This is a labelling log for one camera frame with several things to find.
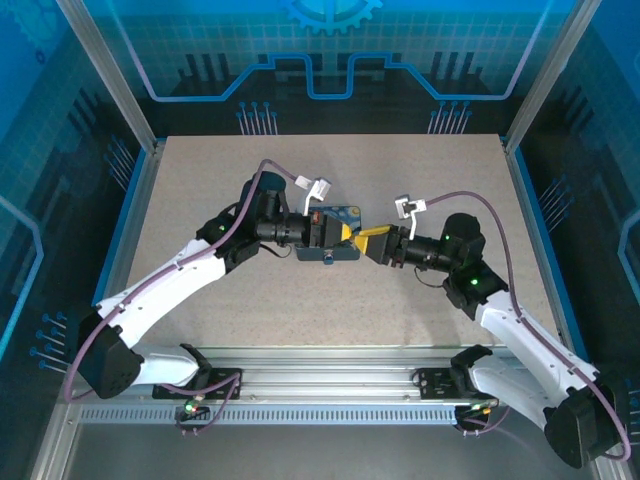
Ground blue painting print tray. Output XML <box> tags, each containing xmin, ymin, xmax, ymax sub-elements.
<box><xmin>294</xmin><ymin>202</ymin><xmax>364</xmax><ymax>264</ymax></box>

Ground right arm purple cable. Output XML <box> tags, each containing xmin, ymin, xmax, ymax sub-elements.
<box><xmin>423</xmin><ymin>190</ymin><xmax>632</xmax><ymax>461</ymax></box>

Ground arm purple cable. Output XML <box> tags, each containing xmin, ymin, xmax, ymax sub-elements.
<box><xmin>62</xmin><ymin>158</ymin><xmax>301</xmax><ymax>437</ymax></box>
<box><xmin>423</xmin><ymin>190</ymin><xmax>632</xmax><ymax>461</ymax></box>

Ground aluminium table side rail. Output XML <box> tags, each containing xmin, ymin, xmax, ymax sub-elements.
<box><xmin>84</xmin><ymin>142</ymin><xmax>166</xmax><ymax>321</ymax></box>
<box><xmin>501</xmin><ymin>137</ymin><xmax>576</xmax><ymax>346</ymax></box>

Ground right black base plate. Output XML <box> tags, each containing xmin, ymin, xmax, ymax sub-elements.
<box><xmin>416</xmin><ymin>367</ymin><xmax>501</xmax><ymax>401</ymax></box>

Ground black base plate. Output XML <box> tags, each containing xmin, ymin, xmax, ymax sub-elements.
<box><xmin>416</xmin><ymin>367</ymin><xmax>501</xmax><ymax>401</ymax></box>
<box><xmin>152</xmin><ymin>367</ymin><xmax>244</xmax><ymax>401</ymax></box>

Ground aluminium mounting rail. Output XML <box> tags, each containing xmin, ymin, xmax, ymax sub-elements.
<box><xmin>64</xmin><ymin>344</ymin><xmax>596</xmax><ymax>426</ymax></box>

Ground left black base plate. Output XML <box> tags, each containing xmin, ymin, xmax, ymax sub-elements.
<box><xmin>152</xmin><ymin>367</ymin><xmax>244</xmax><ymax>401</ymax></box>

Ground slotted grey cable duct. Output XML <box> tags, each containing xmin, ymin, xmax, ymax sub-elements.
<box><xmin>79</xmin><ymin>407</ymin><xmax>462</xmax><ymax>426</ymax></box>

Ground aluminium frame post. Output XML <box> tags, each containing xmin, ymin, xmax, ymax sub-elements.
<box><xmin>54</xmin><ymin>0</ymin><xmax>162</xmax><ymax>154</ymax></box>
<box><xmin>503</xmin><ymin>0</ymin><xmax>604</xmax><ymax>151</ymax></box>

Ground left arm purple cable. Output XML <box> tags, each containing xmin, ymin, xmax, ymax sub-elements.
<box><xmin>62</xmin><ymin>158</ymin><xmax>301</xmax><ymax>437</ymax></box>

